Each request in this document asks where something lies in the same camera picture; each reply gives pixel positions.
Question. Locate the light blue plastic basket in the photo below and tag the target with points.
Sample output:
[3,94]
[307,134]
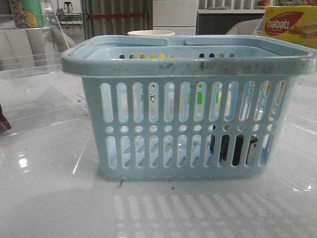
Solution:
[152,100]

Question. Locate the clear acrylic shelf left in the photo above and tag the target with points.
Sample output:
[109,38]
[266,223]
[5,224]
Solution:
[34,92]

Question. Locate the white paper cup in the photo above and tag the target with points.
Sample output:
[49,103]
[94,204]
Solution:
[151,33]

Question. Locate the green yellow cartoon can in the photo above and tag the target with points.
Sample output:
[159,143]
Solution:
[27,13]

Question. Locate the white cabinet in background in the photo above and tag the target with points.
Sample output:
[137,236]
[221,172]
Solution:
[179,16]

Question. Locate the dark red snack packet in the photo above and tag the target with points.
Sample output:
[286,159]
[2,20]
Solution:
[4,123]

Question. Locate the yellow nabati wafer box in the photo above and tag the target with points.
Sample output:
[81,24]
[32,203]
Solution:
[278,19]

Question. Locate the black tissue pack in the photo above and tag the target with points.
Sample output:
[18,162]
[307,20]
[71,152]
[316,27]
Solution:
[228,148]

